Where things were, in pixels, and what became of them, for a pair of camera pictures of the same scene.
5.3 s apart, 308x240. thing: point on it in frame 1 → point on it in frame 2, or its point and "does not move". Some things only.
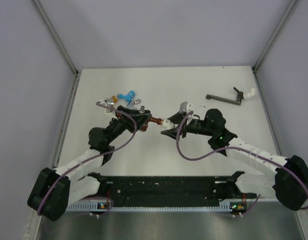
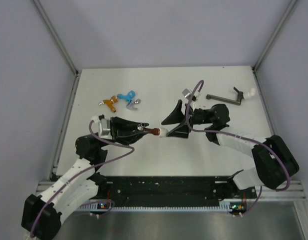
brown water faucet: x=158 y=121 → x=153 y=131
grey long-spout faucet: x=238 y=102 does not move
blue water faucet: x=128 y=97 does not move
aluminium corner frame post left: x=56 y=37 does not move
